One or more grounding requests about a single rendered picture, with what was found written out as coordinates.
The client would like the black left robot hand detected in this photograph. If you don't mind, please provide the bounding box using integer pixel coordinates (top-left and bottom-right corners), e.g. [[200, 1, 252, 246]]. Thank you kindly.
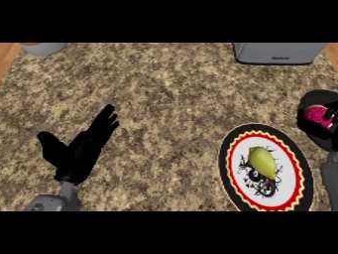
[[35, 103, 119, 187]]

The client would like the pink cupcake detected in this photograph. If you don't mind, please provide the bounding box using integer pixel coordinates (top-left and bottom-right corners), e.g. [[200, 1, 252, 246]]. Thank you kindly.
[[302, 105, 335, 131]]

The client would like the black pan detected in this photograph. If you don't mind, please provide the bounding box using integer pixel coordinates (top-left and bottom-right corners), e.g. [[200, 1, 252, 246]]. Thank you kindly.
[[295, 89, 338, 153]]

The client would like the red and white patterned plate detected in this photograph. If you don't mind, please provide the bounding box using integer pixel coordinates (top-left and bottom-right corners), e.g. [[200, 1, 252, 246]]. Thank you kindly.
[[217, 123, 314, 212]]

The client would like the green mango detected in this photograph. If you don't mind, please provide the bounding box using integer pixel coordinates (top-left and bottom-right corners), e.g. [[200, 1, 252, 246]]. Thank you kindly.
[[246, 146, 279, 182]]

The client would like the grey appliance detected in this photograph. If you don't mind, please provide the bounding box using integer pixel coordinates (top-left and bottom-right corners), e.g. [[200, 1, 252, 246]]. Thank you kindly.
[[231, 42, 329, 65]]

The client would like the grey round container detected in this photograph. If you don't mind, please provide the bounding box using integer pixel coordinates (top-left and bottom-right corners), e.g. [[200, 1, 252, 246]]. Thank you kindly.
[[19, 42, 71, 58]]

